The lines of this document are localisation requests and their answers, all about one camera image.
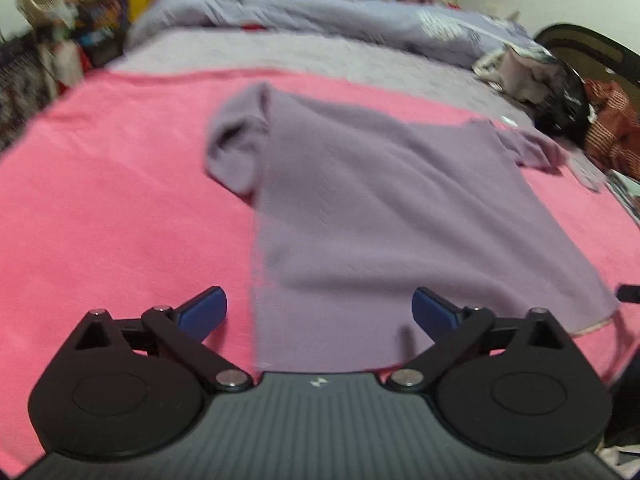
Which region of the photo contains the purple fleece garment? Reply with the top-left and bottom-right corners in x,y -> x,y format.
205,84 -> 618,372

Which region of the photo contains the pink towel blanket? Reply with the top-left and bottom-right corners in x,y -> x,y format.
1,70 -> 613,479

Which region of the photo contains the red striped cloth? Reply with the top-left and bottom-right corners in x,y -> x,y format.
584,79 -> 640,180

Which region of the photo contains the beige black clothing pile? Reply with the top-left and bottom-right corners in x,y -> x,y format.
473,44 -> 591,144

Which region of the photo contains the lavender patterned bed sheet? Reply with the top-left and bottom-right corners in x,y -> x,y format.
108,28 -> 533,128

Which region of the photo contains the patterned dark cloth cover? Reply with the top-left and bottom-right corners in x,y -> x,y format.
0,32 -> 54,151

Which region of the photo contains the blue-grey floral duvet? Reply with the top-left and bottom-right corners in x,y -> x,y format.
126,0 -> 539,68

